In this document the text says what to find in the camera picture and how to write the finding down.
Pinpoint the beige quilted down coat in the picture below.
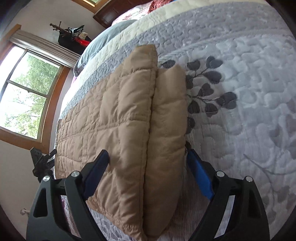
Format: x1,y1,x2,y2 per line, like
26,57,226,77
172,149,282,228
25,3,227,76
55,45,187,240

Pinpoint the coat rack with clothes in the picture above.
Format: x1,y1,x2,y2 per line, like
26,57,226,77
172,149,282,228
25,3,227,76
50,22,92,55

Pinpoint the wooden framed side window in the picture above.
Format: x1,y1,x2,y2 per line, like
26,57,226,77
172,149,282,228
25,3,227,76
1,24,70,154

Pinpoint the beige window curtain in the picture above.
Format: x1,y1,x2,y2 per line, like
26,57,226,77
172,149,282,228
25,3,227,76
10,30,80,68

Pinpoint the grey blue pillow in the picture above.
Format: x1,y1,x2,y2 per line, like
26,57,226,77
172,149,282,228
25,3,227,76
73,20,136,77

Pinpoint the grey floral quilted bedspread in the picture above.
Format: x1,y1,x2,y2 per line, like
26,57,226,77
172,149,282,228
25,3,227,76
57,1,295,240

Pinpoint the dark wooden headboard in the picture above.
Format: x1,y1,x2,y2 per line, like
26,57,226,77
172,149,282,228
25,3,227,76
93,0,149,29

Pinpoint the wooden framed rear window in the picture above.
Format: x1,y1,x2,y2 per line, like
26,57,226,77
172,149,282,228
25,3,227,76
72,0,109,13

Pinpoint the pink floral pillow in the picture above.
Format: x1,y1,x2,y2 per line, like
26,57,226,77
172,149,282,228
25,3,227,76
111,1,152,26

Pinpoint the red patterned cloth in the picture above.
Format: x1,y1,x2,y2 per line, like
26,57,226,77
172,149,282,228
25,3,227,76
148,0,174,13

